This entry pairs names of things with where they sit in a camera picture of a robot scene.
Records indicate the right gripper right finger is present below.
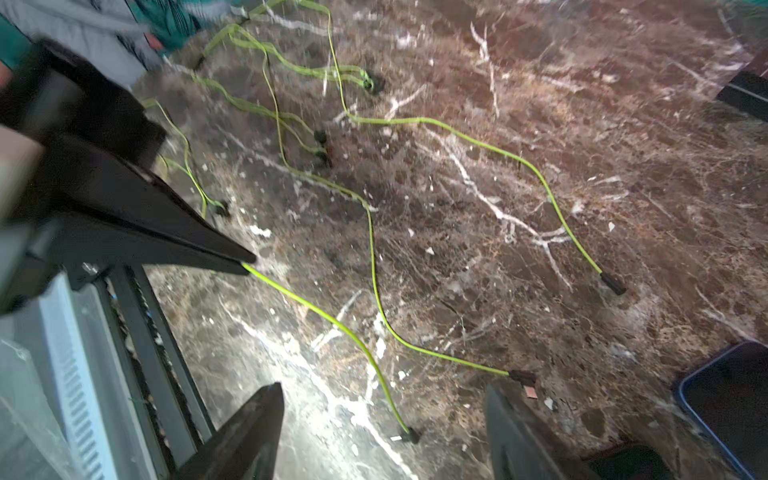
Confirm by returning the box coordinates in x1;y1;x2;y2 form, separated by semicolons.
484;384;597;479

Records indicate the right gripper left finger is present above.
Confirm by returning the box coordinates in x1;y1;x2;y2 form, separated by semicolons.
173;382;285;480

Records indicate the black smartphone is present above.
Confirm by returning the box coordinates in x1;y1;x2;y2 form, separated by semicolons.
716;49;768;122
673;341;767;479

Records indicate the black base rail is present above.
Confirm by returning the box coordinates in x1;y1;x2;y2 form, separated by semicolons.
94;266;216;479

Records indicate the white slotted cable duct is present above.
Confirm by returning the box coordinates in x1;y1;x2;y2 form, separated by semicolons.
39;274;119;479

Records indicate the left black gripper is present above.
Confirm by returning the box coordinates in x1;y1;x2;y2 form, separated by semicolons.
1;38;255;312

